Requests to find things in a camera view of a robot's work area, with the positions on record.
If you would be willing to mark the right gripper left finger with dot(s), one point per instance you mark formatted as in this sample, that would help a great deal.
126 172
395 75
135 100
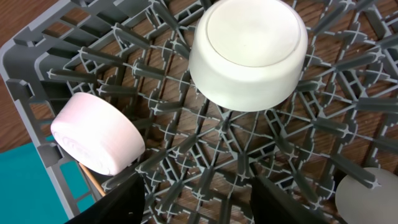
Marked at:
124 204

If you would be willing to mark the grey dishwasher rack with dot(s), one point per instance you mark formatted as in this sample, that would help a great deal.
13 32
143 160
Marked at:
340 122

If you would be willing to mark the white bowl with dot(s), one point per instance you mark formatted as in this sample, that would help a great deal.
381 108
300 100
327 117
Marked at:
247 55
97 134

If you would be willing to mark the wooden chopstick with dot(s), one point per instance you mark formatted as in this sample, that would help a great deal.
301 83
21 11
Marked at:
92 179

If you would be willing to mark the small white cup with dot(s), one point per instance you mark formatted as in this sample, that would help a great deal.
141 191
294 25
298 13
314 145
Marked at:
358 204

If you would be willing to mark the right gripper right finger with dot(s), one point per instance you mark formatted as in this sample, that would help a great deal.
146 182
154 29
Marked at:
270 204

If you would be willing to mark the teal serving tray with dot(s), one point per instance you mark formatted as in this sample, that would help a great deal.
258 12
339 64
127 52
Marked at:
27 194

